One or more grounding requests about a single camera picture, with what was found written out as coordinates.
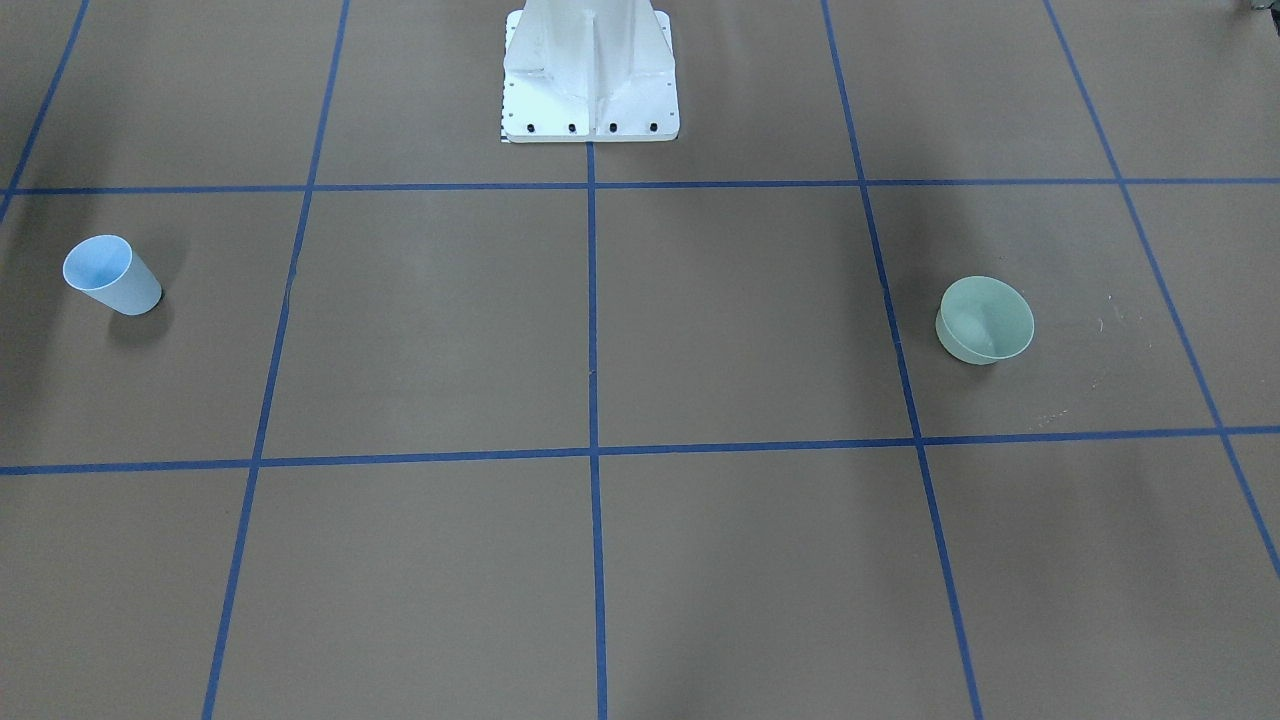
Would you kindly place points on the light green ceramic bowl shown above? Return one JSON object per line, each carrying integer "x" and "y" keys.
{"x": 982, "y": 321}

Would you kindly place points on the light blue plastic cup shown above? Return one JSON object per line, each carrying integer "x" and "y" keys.
{"x": 107, "y": 269}

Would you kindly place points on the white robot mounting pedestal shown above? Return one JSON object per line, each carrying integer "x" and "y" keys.
{"x": 589, "y": 72}

